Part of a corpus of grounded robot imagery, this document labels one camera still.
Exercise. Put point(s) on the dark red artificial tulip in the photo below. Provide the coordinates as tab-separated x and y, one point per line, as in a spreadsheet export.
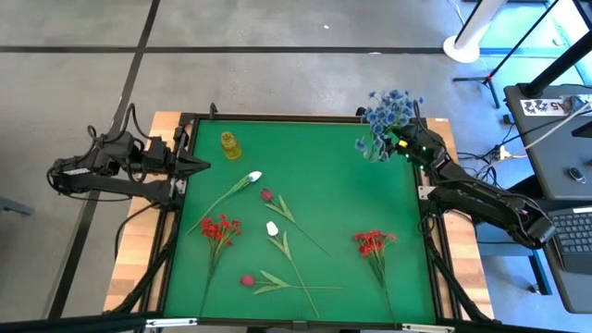
267	194
247	280

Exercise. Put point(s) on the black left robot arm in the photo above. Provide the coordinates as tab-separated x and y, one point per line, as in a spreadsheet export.
120	187

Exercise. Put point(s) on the grey metal furniture foot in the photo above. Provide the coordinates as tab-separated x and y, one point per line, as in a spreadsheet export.
14	205

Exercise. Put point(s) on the yellow glass vase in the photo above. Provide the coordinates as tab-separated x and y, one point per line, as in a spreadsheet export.
230	145

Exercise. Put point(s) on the green table mat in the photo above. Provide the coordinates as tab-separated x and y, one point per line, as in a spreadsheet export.
324	185

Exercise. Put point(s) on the black laptop keyboard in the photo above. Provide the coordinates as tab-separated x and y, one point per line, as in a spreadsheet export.
573	236

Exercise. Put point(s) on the red artificial flower bunch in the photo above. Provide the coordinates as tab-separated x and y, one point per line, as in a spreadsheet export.
221	227
372	240

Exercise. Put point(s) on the silver aluminium bracket plate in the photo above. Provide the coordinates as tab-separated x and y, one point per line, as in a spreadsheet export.
427	328
171	322

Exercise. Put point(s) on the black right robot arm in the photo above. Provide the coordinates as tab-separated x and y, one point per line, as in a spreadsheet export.
485	201

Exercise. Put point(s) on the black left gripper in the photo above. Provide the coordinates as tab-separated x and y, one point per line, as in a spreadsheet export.
164	159

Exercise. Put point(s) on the dark grey desk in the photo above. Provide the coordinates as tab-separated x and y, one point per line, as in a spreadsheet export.
573	291
546	157

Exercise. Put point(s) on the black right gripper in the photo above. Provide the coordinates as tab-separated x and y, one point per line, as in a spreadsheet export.
425	150

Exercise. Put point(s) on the black thin tripod stand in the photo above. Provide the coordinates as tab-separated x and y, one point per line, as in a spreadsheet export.
488	78

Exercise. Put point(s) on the black key fob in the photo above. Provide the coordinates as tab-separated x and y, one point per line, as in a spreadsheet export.
575	175

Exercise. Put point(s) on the clear glass vase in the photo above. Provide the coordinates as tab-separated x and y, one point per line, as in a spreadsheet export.
375	155

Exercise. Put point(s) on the white tower fan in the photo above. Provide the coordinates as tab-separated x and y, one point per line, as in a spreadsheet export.
462	48

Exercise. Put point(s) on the black table edge frame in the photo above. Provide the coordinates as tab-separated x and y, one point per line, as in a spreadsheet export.
300	117

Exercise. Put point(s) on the black thick post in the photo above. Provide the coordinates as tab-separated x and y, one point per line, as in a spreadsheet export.
555	69

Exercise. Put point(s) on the black aluminium gantry frame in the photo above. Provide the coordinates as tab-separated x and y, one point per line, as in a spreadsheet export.
55	324

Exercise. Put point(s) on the white printed label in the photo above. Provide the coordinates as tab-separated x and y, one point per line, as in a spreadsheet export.
543	107

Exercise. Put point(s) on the white artificial tulip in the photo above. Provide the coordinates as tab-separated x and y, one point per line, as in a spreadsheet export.
272	228
255	176

